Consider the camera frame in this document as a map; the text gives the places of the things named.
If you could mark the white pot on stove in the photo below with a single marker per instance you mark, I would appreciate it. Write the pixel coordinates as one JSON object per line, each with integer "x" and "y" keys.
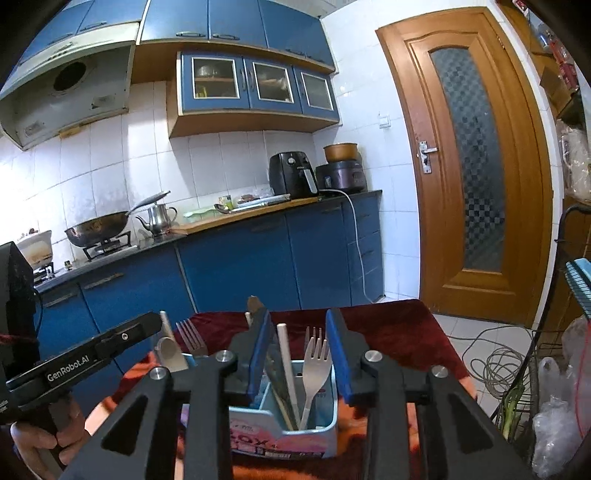
{"x": 36, "y": 249}

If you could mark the gas stove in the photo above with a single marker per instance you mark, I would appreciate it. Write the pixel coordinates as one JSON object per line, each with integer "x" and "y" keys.
{"x": 109, "y": 247}

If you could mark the black wire rack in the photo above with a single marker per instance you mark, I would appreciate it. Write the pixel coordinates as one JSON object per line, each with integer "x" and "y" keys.
{"x": 522, "y": 398}

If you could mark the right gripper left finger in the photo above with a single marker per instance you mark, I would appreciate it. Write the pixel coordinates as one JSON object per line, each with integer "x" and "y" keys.
{"x": 179, "y": 417}

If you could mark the light blue utensil box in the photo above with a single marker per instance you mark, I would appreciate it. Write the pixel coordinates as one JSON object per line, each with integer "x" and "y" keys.
{"x": 277, "y": 415}

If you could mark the white plastic bag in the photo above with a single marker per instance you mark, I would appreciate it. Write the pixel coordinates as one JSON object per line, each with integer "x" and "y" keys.
{"x": 563, "y": 420}

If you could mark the black wok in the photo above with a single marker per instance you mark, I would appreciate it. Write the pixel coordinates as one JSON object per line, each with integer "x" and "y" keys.
{"x": 105, "y": 227}

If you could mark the wooden cutting board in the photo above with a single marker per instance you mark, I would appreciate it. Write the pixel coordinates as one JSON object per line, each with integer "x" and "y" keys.
{"x": 225, "y": 219}

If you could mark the rice cooker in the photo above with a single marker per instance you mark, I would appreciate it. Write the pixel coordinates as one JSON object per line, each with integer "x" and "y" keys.
{"x": 345, "y": 175}

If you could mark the white plastic chopstick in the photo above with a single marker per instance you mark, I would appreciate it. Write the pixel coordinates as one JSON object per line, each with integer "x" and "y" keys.
{"x": 166, "y": 330}

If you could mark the wooden door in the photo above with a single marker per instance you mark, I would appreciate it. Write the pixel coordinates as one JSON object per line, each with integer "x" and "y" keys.
{"x": 481, "y": 163}

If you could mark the blue wall cabinet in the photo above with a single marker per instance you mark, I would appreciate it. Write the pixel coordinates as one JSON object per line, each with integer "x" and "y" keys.
{"x": 237, "y": 65}

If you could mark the person left hand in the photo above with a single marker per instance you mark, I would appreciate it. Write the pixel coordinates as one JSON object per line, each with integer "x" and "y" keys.
{"x": 31, "y": 440}

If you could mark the brown pot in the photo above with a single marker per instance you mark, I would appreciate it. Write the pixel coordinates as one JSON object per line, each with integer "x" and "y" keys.
{"x": 341, "y": 152}

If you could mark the black air fryer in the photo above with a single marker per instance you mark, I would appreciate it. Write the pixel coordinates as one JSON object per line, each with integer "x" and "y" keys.
{"x": 291, "y": 173}

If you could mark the blue base cabinets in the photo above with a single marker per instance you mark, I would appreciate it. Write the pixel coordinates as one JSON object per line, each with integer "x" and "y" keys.
{"x": 327, "y": 254}

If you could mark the large steel fork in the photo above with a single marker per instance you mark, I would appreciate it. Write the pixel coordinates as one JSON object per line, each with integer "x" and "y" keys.
{"x": 192, "y": 339}

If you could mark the wooden shelf with bottles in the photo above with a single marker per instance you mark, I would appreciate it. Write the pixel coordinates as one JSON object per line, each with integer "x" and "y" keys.
{"x": 560, "y": 81}

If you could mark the steel table knife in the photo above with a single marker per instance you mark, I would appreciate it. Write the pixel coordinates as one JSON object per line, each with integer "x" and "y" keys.
{"x": 275, "y": 373}

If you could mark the range hood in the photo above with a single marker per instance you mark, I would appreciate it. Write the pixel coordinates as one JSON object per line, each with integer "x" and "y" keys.
{"x": 78, "y": 80}

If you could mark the red pink floral blanket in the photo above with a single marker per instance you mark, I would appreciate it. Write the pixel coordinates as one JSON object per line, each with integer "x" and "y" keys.
{"x": 379, "y": 324}

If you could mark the steel teapot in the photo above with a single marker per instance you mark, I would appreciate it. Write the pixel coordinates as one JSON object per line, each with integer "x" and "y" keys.
{"x": 160, "y": 219}

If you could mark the beige plastic spoon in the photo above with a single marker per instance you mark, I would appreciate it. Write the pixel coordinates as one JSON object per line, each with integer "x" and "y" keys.
{"x": 169, "y": 355}

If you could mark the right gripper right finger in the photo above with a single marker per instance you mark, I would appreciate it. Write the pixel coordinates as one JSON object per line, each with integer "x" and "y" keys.
{"x": 457, "y": 439}

